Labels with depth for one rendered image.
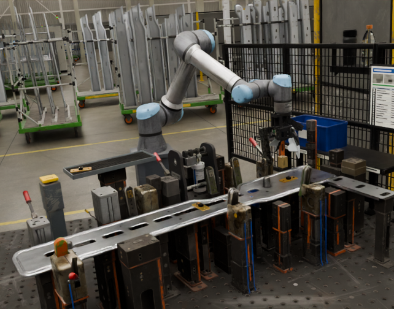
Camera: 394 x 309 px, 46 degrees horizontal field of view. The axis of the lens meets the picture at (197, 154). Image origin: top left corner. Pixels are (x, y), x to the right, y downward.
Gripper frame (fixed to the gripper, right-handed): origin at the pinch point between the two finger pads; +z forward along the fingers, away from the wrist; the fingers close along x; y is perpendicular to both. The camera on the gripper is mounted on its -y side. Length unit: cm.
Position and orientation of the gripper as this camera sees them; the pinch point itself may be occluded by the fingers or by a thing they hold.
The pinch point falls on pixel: (288, 155)
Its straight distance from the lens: 206.8
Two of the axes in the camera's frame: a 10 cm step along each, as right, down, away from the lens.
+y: -8.5, 2.2, -4.9
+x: 5.3, 2.0, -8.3
